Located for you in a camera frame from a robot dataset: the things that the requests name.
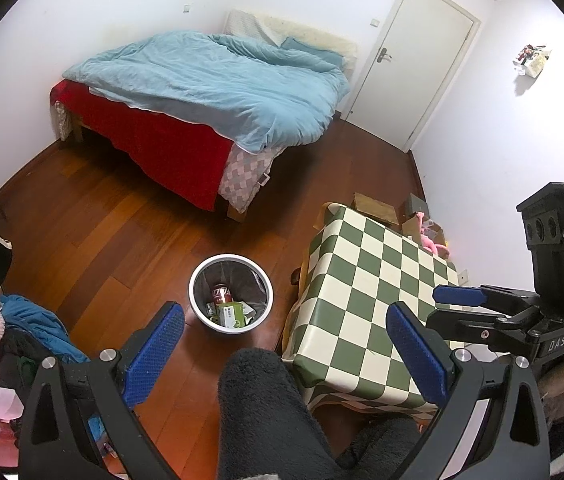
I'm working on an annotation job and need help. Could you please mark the brown cardboard box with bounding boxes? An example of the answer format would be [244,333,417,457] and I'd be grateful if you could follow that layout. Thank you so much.
[353,191,400,228]

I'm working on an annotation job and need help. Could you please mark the person's leg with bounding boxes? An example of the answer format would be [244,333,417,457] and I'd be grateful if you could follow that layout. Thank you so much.
[217,347,345,480]
[334,416,438,480]

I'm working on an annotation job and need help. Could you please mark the white door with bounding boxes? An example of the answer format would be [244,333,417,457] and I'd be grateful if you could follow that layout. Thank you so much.
[344,0,480,153]

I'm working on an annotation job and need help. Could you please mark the patterned white cloth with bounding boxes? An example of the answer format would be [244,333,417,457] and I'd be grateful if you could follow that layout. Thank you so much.
[54,101,72,142]

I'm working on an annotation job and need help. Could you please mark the person's left leg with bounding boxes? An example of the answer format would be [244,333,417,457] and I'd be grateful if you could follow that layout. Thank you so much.
[217,347,345,480]

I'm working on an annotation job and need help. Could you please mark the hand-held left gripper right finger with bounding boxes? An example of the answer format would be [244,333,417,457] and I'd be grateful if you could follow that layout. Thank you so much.
[386,301,552,480]

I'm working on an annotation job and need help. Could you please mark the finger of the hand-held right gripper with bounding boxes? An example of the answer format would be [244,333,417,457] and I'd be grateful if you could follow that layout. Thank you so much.
[425,306,518,350]
[433,284,543,318]

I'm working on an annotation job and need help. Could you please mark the clear plastic bin liner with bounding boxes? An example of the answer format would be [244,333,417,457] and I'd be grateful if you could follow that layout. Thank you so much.
[197,260,269,328]

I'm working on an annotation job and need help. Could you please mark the grey checked mattress cover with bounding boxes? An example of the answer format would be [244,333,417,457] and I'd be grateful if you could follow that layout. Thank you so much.
[218,142,283,213]

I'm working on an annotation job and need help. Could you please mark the green white checkered tablecloth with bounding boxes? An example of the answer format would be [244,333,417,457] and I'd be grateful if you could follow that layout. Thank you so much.
[281,203,463,413]

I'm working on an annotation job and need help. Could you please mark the person's right leg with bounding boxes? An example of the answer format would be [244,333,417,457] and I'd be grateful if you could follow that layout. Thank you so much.
[334,416,438,480]

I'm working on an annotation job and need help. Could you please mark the cream fluffy headboard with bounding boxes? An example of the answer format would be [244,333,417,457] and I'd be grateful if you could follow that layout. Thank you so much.
[223,8,359,81]

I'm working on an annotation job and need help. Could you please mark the blue pillow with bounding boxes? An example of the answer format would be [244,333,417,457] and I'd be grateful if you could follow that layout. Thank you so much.
[280,36,345,68]

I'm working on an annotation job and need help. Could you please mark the red bed sheet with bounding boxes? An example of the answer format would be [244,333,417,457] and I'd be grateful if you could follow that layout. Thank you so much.
[50,79,235,212]

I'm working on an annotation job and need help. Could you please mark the green white carton box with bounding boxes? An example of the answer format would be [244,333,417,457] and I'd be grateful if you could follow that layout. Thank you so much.
[217,302,245,329]

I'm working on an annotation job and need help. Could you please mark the white round trash bin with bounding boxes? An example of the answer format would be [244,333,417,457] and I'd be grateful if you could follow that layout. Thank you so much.
[188,255,274,336]

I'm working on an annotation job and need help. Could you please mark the pink plush toy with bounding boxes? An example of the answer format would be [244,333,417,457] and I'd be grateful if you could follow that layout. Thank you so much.
[414,212,453,261]

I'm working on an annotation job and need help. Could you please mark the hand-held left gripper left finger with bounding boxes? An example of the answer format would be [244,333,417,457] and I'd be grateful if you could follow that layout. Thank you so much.
[18,301,186,480]

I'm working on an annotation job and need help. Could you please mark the blue garment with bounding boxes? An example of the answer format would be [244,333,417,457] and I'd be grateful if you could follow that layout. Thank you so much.
[0,294,90,366]

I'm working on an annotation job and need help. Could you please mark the open cardboard box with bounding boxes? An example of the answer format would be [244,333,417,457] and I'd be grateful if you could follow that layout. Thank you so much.
[401,192,448,247]

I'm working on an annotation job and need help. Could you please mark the light blue duvet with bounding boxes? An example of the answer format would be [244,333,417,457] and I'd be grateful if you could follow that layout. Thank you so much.
[62,30,351,153]

